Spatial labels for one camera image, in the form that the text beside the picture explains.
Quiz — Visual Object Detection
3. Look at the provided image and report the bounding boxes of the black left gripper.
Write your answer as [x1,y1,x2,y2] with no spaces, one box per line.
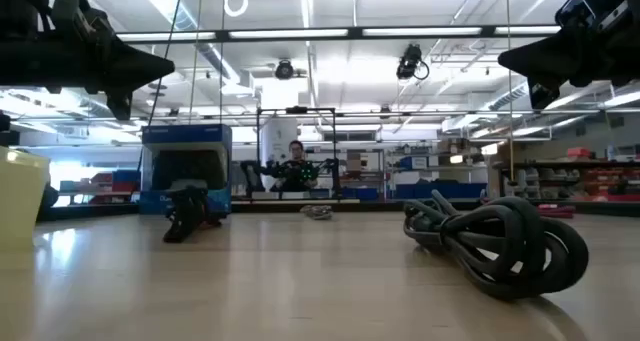
[0,34,177,123]

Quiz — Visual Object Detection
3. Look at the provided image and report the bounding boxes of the person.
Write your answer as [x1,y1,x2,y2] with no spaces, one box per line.
[269,139,321,193]

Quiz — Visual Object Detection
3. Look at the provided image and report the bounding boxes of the white column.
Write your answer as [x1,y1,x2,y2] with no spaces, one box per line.
[259,117,300,192]

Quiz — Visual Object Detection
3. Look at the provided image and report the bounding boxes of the yellow hanging cord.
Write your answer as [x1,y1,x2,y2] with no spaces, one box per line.
[504,0,517,183]

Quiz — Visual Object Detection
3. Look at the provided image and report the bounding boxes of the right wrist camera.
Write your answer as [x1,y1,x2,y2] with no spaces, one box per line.
[554,0,632,32]

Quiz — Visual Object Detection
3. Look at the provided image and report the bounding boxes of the white cable ring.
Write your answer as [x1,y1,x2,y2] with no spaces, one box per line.
[223,0,250,19]

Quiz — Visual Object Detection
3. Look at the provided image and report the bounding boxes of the black metal table frame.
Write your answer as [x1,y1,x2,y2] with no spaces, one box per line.
[37,196,640,223]

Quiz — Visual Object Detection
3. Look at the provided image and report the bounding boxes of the black beam with light strips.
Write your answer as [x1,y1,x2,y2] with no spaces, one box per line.
[114,24,564,43]

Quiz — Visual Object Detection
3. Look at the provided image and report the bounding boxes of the black background robot rig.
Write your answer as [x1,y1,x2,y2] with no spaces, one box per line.
[239,105,346,201]

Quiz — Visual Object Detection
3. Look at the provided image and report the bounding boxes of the shelf with blue bins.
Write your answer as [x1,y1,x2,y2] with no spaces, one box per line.
[384,139,489,201]

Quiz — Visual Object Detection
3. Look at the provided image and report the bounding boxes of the blue cardboard box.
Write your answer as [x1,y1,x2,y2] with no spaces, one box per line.
[139,124,234,216]

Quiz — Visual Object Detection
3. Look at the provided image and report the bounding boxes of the round black ceiling camera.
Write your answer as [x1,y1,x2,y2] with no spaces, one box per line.
[273,58,297,81]

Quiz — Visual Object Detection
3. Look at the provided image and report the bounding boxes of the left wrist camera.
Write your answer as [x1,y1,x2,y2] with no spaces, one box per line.
[51,0,114,40]

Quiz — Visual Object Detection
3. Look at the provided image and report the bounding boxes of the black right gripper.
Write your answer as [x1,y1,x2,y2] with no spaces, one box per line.
[497,22,640,112]

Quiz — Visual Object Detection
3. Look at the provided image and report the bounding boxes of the thick black cable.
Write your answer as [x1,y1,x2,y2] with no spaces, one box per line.
[402,188,591,303]

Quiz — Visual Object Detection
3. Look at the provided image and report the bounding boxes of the thin black cable orange tie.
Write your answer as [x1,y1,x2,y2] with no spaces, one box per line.
[162,179,224,245]

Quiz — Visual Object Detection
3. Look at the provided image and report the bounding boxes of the yellow plastic bin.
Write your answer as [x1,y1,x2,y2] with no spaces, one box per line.
[0,145,52,255]

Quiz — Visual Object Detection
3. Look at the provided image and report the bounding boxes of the shelf with red bins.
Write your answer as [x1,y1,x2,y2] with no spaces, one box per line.
[492,145,640,205]

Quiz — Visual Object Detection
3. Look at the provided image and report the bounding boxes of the black ceiling camera with cable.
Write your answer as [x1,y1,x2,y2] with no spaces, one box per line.
[395,42,431,82]

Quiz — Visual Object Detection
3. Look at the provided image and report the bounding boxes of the red and blue bins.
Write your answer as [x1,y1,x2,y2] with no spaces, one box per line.
[58,169,142,206]

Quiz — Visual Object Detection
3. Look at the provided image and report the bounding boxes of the black hanging cable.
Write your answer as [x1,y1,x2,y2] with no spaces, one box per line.
[135,0,186,175]

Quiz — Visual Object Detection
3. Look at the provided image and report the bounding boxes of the thin tan cord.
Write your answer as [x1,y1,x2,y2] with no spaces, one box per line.
[187,0,204,127]

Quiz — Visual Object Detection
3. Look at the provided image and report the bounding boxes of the grey braided cable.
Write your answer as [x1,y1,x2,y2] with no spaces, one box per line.
[299,204,335,221]

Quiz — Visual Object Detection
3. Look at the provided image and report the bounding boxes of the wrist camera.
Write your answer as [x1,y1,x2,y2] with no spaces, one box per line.
[51,0,114,40]
[554,0,632,32]

